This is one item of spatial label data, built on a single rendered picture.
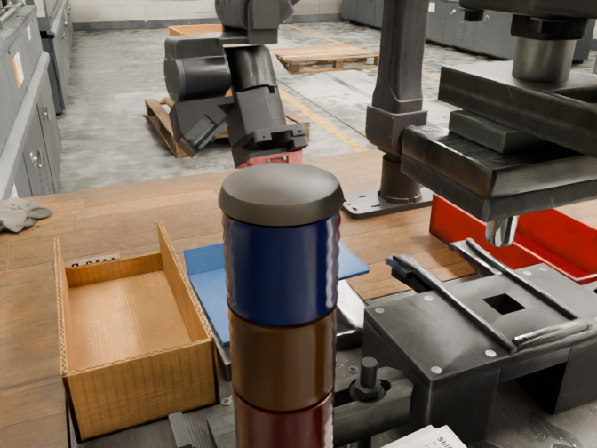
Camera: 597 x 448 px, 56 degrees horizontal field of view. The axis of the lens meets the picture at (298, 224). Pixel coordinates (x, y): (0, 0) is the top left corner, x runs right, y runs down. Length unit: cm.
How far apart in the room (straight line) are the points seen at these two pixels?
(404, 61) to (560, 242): 32
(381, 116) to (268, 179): 67
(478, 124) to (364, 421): 22
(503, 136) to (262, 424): 26
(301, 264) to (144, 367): 33
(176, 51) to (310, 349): 51
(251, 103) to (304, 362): 50
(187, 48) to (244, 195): 51
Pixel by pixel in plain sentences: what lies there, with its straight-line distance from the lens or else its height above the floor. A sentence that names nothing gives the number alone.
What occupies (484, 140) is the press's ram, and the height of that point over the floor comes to 115.
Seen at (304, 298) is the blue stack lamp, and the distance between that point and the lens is 17.
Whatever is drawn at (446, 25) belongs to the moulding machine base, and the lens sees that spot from 870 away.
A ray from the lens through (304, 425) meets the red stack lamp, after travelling 21.
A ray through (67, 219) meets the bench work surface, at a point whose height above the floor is 90.
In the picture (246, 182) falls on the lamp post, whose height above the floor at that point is 120.
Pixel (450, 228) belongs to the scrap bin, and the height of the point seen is 93.
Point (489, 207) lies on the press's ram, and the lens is 37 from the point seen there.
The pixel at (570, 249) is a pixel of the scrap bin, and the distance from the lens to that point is 80.
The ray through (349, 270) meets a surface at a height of 96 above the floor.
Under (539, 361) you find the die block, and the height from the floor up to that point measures 97.
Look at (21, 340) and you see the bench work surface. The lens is 66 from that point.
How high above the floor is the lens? 126
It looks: 26 degrees down
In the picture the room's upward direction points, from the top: straight up
